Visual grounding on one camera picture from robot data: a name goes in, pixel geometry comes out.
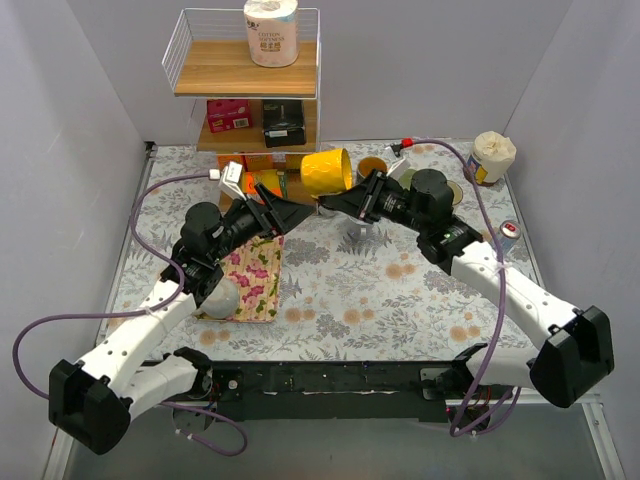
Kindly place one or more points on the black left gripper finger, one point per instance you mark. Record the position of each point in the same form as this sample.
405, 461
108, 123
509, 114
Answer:
267, 199
292, 214

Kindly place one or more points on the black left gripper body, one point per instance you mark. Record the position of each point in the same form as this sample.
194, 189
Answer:
267, 210

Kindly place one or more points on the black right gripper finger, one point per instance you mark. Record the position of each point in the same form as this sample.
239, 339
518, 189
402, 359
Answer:
343, 203
366, 188

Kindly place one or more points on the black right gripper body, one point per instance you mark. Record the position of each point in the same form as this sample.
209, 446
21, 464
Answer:
373, 196

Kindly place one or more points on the blue butterfly ceramic mug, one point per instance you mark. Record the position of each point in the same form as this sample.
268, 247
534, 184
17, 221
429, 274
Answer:
367, 165

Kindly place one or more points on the grey-blue mug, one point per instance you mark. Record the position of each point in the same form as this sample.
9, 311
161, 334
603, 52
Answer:
360, 231

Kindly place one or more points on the yellow mug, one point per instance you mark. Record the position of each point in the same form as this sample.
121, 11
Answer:
327, 172

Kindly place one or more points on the cream ceramic mug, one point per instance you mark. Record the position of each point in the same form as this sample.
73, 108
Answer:
458, 193

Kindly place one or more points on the white ceramic mug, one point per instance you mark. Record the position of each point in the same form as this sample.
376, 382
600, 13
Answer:
222, 303

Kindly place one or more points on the light green mug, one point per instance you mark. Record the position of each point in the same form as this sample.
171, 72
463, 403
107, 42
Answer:
405, 178

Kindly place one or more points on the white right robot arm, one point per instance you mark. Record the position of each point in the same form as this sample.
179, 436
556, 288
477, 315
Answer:
575, 349

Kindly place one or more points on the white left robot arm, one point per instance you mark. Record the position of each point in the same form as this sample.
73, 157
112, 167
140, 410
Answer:
95, 398

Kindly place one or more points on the orange yellow sponge pack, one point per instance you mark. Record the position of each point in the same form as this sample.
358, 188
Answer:
273, 180

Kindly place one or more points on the black beverage can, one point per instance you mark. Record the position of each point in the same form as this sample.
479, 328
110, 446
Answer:
324, 212

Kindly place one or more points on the yellow box right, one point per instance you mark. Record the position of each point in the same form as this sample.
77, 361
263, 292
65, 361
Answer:
293, 162

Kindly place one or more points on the yellow box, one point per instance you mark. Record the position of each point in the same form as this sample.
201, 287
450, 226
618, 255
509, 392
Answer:
230, 161
258, 162
293, 162

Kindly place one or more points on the yellow box middle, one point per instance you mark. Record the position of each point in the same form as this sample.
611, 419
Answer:
258, 162

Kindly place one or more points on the yellow box left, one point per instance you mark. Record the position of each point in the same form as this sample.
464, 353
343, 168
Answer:
230, 161

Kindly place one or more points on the floral serving tray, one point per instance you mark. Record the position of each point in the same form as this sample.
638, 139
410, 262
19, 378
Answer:
255, 269

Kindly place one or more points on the black coffee bag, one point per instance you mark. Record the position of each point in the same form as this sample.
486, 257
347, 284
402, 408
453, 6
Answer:
283, 123

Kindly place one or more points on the floral tablecloth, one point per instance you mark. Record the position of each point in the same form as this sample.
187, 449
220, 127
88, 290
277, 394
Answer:
339, 298

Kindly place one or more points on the red tissue box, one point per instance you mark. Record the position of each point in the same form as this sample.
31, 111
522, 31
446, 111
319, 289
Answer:
228, 114

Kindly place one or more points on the cartoon jar with cloth lid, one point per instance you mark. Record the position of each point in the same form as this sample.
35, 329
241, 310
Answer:
490, 157

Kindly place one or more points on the wrapped toilet paper roll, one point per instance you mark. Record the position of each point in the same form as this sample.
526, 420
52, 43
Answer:
272, 32

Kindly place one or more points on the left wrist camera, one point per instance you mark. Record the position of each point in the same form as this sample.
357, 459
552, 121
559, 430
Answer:
228, 180

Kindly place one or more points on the wooden wire shelf rack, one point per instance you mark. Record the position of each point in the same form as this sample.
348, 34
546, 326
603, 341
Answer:
207, 57

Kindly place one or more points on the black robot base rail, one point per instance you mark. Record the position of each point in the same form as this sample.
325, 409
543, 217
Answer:
319, 390

